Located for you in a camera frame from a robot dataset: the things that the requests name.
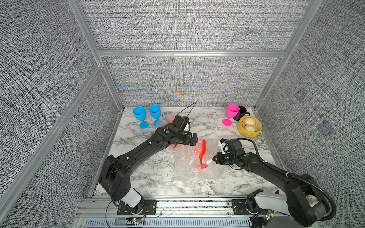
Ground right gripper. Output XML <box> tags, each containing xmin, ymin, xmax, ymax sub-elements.
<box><xmin>210</xmin><ymin>151</ymin><xmax>236</xmax><ymax>165</ymax></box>

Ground red wine glass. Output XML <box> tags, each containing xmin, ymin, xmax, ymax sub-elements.
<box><xmin>198</xmin><ymin>139</ymin><xmax>208</xmax><ymax>169</ymax></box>

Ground blue wine glass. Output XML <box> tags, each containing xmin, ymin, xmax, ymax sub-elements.
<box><xmin>133</xmin><ymin>106</ymin><xmax>149</xmax><ymax>129</ymax></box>
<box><xmin>149</xmin><ymin>104</ymin><xmax>163</xmax><ymax>128</ymax></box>

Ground bubble wrap sheet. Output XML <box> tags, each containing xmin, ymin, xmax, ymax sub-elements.
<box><xmin>168</xmin><ymin>138</ymin><xmax>235</xmax><ymax>192</ymax></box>

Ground pink wine glass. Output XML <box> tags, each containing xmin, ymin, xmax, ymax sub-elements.
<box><xmin>222</xmin><ymin>104</ymin><xmax>240</xmax><ymax>126</ymax></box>

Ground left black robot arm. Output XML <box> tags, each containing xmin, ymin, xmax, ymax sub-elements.
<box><xmin>98</xmin><ymin>115</ymin><xmax>198</xmax><ymax>214</ymax></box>

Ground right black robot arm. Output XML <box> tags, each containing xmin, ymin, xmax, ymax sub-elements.
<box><xmin>213</xmin><ymin>138</ymin><xmax>337</xmax><ymax>227</ymax></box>

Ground orange wrapped wine glass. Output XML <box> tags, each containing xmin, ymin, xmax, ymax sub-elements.
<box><xmin>168</xmin><ymin>115</ymin><xmax>177</xmax><ymax>124</ymax></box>

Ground yellow bamboo steamer basket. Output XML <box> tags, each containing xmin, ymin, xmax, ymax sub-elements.
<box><xmin>237</xmin><ymin>116</ymin><xmax>263</xmax><ymax>138</ymax></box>

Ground upper white bun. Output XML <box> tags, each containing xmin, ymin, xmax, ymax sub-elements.
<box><xmin>243</xmin><ymin>117</ymin><xmax>256</xmax><ymax>126</ymax></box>

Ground black mug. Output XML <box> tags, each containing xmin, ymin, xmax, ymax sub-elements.
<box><xmin>233</xmin><ymin>105</ymin><xmax>251</xmax><ymax>121</ymax></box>

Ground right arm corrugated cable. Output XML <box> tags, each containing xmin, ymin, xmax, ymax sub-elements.
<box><xmin>233</xmin><ymin>138</ymin><xmax>337</xmax><ymax>221</ymax></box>

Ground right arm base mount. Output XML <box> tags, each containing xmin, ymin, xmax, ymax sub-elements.
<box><xmin>227</xmin><ymin>189</ymin><xmax>264</xmax><ymax>215</ymax></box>

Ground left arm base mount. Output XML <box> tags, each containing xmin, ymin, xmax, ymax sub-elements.
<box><xmin>117</xmin><ymin>198</ymin><xmax>157</xmax><ymax>216</ymax></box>

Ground aluminium frame crossbar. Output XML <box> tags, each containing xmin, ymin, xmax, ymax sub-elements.
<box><xmin>98</xmin><ymin>50</ymin><xmax>286</xmax><ymax>58</ymax></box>

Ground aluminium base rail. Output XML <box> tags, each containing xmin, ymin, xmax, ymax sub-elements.
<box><xmin>74</xmin><ymin>195</ymin><xmax>297</xmax><ymax>228</ymax></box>

